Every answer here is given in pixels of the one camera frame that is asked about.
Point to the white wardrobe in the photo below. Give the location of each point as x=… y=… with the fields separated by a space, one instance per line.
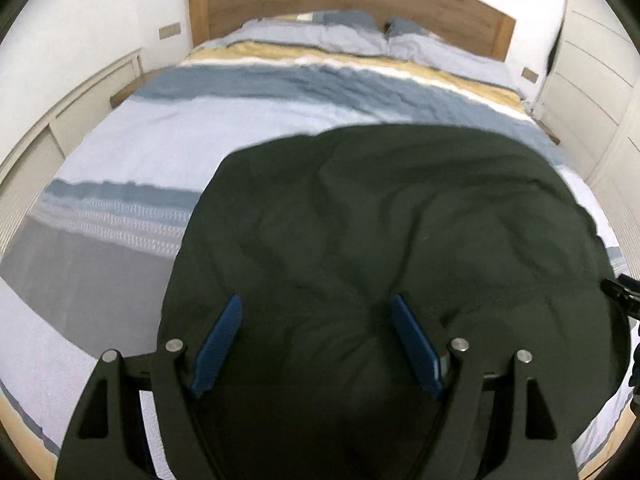
x=595 y=70

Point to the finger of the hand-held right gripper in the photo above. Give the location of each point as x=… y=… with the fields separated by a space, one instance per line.
x=622 y=292

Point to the striped duvet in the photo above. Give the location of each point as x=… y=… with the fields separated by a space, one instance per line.
x=150 y=140

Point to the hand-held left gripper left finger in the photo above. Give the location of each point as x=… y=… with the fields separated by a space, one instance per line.
x=216 y=347

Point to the wooden nightstand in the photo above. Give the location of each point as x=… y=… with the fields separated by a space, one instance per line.
x=131 y=91

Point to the black puffer coat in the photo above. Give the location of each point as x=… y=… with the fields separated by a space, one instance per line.
x=380 y=220

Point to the wall switch plate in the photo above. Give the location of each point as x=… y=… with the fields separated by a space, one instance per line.
x=170 y=30
x=529 y=74

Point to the grey blue pillow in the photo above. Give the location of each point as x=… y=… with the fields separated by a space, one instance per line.
x=440 y=52
x=300 y=35

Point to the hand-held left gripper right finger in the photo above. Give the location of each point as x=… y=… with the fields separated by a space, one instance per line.
x=417 y=347

